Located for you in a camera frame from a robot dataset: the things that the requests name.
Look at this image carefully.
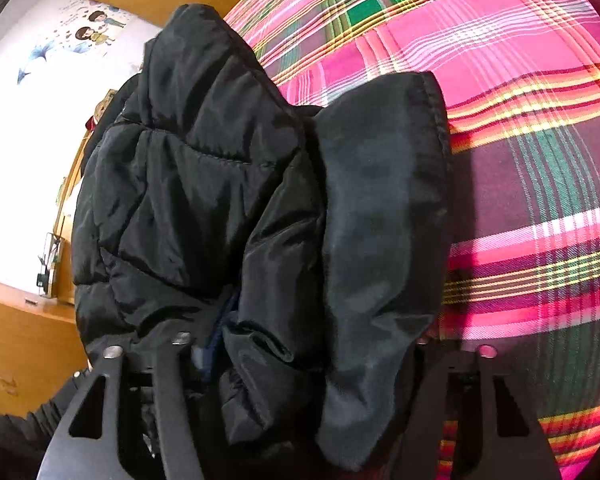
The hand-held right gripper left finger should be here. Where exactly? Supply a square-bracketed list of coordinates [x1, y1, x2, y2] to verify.
[36, 331, 207, 480]

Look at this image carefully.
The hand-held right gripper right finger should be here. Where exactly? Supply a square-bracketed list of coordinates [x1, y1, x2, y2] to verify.
[414, 336, 563, 480]

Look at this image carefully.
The black puffer jacket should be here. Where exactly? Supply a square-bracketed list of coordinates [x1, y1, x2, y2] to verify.
[71, 3, 452, 472]

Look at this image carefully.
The wooden nightstand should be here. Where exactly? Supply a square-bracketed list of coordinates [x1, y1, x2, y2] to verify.
[0, 274, 91, 417]

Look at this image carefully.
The person's black clothing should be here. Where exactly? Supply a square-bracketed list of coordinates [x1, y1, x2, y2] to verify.
[0, 367, 93, 480]

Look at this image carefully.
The wooden headboard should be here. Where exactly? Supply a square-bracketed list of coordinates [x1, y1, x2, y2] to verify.
[49, 132, 93, 307]

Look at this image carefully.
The pink plaid bed sheet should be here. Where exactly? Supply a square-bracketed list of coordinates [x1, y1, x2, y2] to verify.
[222, 0, 600, 480]

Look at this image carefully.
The brown teddy bear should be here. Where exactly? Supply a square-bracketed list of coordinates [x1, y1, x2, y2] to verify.
[86, 89, 119, 133]

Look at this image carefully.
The cartoon wall poster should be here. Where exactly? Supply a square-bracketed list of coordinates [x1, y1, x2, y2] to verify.
[16, 0, 134, 86]

